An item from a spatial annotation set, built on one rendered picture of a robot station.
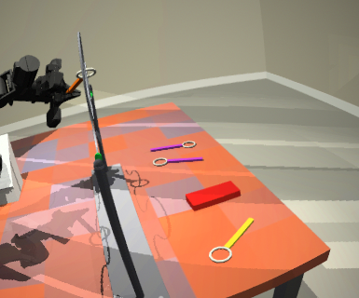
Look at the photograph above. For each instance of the grey loop with yellow handle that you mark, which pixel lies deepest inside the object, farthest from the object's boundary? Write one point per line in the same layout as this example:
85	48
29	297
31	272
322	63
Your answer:
232	241

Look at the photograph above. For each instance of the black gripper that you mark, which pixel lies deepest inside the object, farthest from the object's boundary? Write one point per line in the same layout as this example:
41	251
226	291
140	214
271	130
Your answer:
55	99

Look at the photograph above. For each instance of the red rectangular block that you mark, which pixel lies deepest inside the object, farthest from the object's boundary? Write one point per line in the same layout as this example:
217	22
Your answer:
213	195

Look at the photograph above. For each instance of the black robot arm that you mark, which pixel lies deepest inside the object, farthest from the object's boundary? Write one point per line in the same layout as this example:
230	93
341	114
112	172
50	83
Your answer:
20	81

